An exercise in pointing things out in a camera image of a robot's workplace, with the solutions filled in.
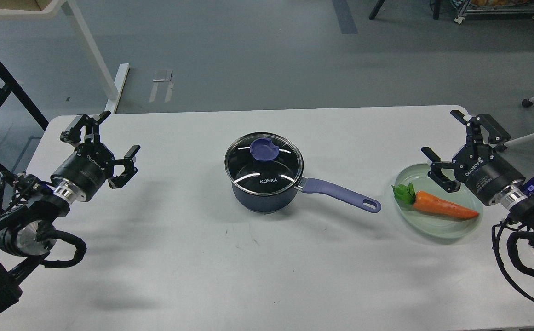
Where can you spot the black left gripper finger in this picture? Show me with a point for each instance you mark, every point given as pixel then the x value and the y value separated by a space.
pixel 128 163
pixel 84 129

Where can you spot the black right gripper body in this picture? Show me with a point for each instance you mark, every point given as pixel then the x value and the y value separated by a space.
pixel 484 172

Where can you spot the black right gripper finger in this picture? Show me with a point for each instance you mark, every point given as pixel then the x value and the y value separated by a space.
pixel 482 129
pixel 435 173

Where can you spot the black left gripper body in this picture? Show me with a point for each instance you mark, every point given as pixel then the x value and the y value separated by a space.
pixel 86 168

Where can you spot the dark blue saucepan purple handle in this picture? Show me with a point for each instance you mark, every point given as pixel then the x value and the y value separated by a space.
pixel 273 203

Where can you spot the glass pot lid purple knob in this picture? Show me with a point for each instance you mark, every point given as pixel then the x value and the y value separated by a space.
pixel 263 163

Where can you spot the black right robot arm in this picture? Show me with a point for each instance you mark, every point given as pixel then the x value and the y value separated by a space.
pixel 519 201

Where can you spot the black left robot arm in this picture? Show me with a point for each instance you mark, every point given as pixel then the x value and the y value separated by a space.
pixel 28 237

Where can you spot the orange toy carrot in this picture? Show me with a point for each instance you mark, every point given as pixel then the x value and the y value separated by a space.
pixel 426 202

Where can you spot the light green plate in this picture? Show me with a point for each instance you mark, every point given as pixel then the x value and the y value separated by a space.
pixel 436 225

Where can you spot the metal wheeled cart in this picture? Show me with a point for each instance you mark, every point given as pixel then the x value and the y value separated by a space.
pixel 466 8

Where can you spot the black chair leg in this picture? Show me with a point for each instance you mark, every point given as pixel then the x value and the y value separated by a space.
pixel 435 6

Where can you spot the white desk frame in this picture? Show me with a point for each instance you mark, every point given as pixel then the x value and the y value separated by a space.
pixel 47 9

